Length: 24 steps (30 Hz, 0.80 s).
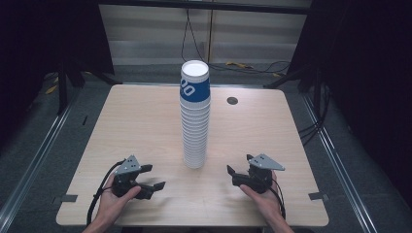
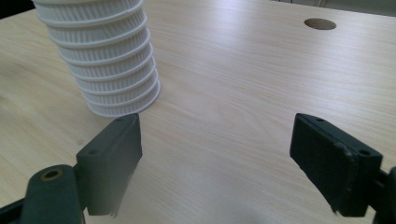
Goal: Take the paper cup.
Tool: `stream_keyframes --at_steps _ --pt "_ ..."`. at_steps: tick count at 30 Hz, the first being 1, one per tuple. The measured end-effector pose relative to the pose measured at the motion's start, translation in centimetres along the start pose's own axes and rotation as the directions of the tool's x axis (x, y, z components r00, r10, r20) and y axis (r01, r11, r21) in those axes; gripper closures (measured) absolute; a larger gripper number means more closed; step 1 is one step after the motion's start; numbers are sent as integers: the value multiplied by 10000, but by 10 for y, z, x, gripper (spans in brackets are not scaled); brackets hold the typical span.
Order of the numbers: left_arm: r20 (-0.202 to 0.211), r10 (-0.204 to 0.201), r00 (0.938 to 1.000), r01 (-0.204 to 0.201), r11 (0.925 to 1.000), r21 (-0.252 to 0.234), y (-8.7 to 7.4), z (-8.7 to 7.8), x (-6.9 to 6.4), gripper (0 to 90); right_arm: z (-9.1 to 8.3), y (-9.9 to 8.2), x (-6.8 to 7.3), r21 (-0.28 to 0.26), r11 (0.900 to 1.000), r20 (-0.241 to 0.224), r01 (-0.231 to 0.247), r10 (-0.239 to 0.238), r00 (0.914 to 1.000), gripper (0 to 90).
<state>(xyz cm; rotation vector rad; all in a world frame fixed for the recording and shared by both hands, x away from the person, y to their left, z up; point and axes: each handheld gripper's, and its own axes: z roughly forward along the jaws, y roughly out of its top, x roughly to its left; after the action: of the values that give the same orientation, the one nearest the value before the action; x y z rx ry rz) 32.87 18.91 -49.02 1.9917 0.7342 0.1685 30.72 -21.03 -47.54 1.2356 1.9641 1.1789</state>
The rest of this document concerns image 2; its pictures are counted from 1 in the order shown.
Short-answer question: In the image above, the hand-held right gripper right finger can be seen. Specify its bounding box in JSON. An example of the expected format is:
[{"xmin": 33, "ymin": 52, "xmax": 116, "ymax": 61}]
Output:
[{"xmin": 289, "ymin": 112, "xmax": 384, "ymax": 218}]

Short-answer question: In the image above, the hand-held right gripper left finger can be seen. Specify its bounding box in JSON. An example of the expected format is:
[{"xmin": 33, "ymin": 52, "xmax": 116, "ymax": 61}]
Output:
[{"xmin": 75, "ymin": 112, "xmax": 144, "ymax": 217}]

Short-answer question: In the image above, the stack of white paper cups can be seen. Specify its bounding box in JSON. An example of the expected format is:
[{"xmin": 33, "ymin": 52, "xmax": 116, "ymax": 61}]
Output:
[{"xmin": 31, "ymin": 0, "xmax": 163, "ymax": 119}]

